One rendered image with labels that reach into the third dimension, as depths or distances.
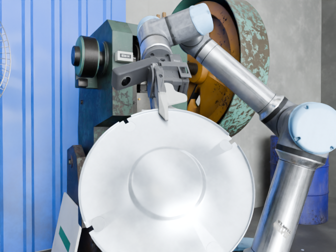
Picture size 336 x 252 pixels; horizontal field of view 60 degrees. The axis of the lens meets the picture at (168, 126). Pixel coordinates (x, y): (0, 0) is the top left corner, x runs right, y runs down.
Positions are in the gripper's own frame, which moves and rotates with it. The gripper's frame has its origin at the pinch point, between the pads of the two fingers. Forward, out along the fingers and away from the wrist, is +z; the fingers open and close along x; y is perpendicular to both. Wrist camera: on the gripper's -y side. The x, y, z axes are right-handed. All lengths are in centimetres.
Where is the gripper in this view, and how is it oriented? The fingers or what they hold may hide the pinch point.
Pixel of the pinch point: (161, 118)
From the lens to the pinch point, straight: 55.0
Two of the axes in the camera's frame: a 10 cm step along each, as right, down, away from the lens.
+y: 9.7, -0.1, 2.3
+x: -1.6, 7.0, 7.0
